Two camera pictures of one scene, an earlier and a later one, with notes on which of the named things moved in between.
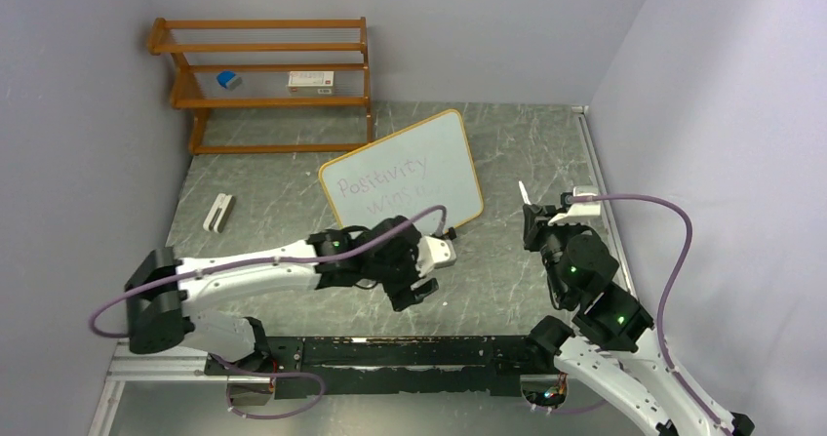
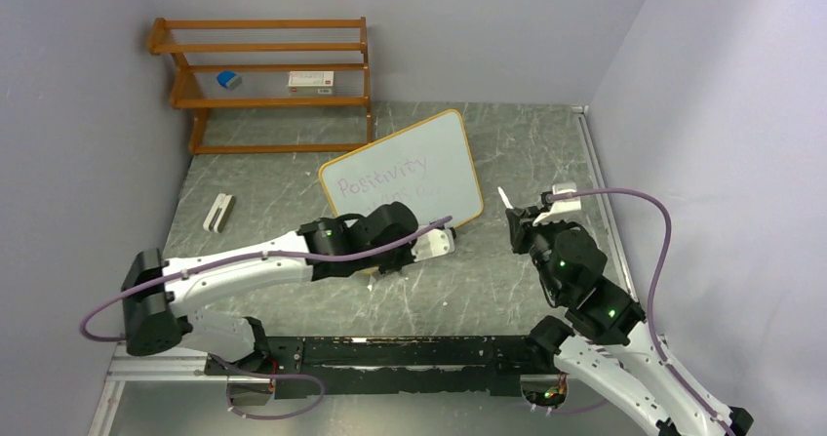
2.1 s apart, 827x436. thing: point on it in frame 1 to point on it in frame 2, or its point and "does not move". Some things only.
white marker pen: x=524 y=193 to x=504 y=198
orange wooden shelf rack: x=266 y=63 does not move
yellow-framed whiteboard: x=407 y=173 does not move
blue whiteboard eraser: x=229 y=80 does not move
